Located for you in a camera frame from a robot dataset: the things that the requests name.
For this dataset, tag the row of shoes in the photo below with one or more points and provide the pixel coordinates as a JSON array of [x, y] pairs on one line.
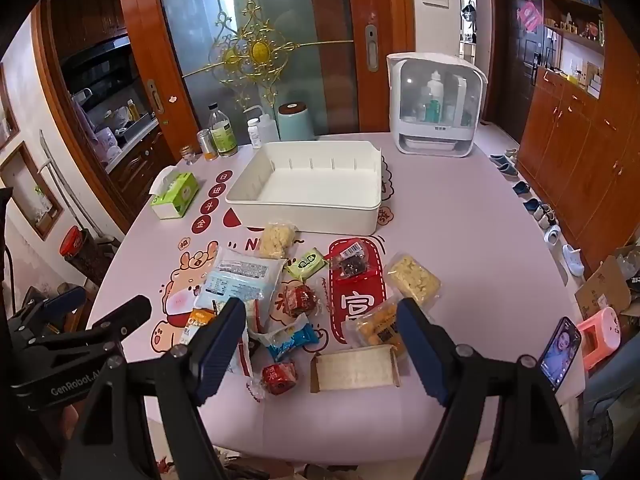
[[542, 210]]

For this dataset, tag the white plastic jug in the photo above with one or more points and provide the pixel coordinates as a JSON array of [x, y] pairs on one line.
[[269, 127]]

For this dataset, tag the wooden shelf cabinet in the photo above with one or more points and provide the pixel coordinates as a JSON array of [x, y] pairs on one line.
[[575, 135]]

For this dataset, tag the green tissue box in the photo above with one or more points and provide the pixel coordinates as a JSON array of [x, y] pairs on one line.
[[174, 195]]

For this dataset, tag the red bucket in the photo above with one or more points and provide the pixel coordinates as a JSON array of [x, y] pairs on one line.
[[71, 241]]

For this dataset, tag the dark entry door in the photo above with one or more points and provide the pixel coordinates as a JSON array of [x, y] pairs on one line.
[[520, 70]]

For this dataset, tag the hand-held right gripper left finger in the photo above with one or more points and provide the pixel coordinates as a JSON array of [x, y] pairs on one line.
[[220, 355]]

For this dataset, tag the yellow rice crisp pack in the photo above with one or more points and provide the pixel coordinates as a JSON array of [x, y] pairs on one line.
[[414, 280]]

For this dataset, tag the small glass jar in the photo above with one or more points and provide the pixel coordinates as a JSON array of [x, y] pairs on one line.
[[188, 156]]

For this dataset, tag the small metal can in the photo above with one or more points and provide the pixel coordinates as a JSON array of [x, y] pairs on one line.
[[206, 145]]

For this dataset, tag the white red snack packet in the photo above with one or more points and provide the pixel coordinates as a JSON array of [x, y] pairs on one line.
[[245, 355]]

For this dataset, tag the glass bottle green label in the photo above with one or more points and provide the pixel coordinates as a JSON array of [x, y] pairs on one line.
[[222, 132]]

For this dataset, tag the white pill bottle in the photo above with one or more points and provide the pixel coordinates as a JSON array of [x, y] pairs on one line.
[[255, 135]]

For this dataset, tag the glass sliding door gold ornament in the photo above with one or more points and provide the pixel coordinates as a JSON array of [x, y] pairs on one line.
[[310, 80]]

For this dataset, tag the green snack packet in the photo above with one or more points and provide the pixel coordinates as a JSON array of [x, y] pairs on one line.
[[306, 263]]

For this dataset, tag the blue denim clothing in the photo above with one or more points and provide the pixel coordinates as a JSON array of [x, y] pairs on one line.
[[612, 425]]

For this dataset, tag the small orange snack packet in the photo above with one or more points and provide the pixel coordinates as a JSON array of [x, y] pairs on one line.
[[197, 325]]

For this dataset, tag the smartphone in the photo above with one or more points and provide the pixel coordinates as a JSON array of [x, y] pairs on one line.
[[560, 355]]

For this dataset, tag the orange cake snack pack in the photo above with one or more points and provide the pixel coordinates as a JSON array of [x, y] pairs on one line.
[[377, 327]]

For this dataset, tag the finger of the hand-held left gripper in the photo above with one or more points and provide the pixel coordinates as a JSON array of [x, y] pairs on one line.
[[62, 301], [125, 312]]

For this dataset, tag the red round snack packet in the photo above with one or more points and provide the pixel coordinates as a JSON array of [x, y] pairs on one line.
[[279, 377], [301, 299]]

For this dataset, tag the pink plastic stool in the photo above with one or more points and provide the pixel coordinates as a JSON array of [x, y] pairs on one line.
[[600, 335]]

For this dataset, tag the dark snack packet red label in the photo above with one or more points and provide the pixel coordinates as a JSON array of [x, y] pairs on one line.
[[352, 260]]

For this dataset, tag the wooden kitchen cabinet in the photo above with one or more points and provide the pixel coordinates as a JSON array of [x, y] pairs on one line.
[[140, 170]]

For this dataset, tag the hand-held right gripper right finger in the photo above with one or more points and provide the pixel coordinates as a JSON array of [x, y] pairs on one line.
[[425, 355]]

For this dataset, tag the large light blue snack bag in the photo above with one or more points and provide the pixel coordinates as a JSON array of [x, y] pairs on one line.
[[240, 275]]

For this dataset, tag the white plastic storage box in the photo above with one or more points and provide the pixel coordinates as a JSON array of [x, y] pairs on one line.
[[300, 185]]

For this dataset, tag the brown paper box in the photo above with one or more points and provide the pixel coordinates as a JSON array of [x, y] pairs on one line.
[[355, 367]]

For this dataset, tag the small blue snack packet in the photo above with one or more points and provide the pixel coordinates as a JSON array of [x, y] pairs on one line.
[[292, 342]]

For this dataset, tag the pale puffed rice pack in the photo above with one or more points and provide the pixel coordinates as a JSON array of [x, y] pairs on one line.
[[277, 240]]

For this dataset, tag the teal thermos brown lid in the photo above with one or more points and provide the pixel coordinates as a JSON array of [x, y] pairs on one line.
[[296, 122]]

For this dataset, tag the wooden picture frame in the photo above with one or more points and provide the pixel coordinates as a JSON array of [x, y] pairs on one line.
[[35, 195]]

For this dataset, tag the cardboard box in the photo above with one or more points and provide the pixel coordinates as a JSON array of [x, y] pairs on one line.
[[602, 290]]

